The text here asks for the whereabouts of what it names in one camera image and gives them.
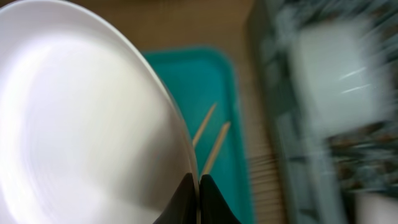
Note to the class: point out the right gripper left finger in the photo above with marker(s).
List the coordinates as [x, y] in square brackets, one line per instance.
[182, 207]

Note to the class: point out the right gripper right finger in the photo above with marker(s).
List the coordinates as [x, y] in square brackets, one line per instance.
[214, 209]

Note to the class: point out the wooden chopstick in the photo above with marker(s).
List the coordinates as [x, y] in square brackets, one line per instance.
[203, 125]
[216, 149]

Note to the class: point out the large white pink plate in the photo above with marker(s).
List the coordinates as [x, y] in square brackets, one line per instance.
[89, 133]

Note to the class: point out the grey dishwasher rack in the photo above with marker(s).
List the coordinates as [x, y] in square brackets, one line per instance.
[347, 178]

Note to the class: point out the grey green ceramic bowl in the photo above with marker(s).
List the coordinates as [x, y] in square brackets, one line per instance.
[339, 76]

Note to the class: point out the teal serving tray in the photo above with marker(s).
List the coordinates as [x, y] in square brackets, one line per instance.
[199, 78]

